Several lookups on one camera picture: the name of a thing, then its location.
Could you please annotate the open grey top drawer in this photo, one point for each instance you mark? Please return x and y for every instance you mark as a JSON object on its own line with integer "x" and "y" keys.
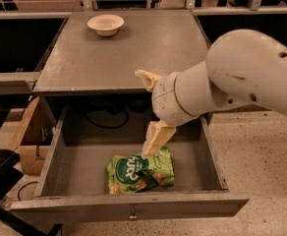
{"x": 73, "y": 184}

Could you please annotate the metal drawer knob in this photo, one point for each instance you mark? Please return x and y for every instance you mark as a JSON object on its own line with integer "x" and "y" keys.
{"x": 133, "y": 216}

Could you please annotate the grey cabinet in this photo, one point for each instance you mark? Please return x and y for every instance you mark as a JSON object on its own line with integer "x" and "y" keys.
{"x": 84, "y": 63}

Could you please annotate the green rice chip bag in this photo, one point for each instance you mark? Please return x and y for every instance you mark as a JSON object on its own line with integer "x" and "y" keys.
{"x": 135, "y": 174}

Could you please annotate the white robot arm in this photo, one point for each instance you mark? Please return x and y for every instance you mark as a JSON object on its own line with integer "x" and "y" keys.
{"x": 242, "y": 67}

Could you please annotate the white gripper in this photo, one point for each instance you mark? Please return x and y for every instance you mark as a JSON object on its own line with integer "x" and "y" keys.
{"x": 165, "y": 99}

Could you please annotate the white paper bowl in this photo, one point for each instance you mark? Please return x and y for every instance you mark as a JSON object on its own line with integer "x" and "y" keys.
{"x": 105, "y": 25}

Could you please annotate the brown cardboard box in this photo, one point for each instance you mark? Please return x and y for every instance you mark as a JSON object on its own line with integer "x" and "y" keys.
{"x": 33, "y": 137}

